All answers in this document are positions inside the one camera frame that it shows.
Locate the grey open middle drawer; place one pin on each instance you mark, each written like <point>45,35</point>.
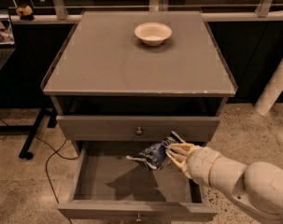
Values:
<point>108,186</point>

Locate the blue chip bag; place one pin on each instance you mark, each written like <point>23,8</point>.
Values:
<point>153,157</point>

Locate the white slanted pole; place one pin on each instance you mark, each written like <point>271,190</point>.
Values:
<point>271,91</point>

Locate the black desk leg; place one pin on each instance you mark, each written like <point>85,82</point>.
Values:
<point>25,153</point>

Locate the round metal upper knob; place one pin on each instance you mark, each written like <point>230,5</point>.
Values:
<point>139,131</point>

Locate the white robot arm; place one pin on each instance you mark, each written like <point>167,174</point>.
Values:
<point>257,189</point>

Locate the round metal knob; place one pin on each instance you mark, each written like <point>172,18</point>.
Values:
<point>138,219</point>
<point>139,131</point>

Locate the grey wooden drawer cabinet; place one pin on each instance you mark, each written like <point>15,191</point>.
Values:
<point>105,70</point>

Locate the white horizontal rail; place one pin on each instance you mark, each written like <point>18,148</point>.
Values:
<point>145,16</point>

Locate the open laptop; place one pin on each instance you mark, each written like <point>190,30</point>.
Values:
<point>7,41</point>

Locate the round metal lower knob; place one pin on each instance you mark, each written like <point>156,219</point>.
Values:
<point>138,219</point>

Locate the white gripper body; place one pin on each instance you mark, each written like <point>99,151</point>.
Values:
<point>199,164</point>

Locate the white paper bowl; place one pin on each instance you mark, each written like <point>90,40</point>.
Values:
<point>152,33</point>

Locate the yellow black small object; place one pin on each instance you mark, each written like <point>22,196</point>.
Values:
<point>25,12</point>

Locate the grey upper drawer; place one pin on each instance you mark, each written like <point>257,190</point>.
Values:
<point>122,128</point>

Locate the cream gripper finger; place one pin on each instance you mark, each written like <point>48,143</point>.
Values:
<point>180,158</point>
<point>182,149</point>

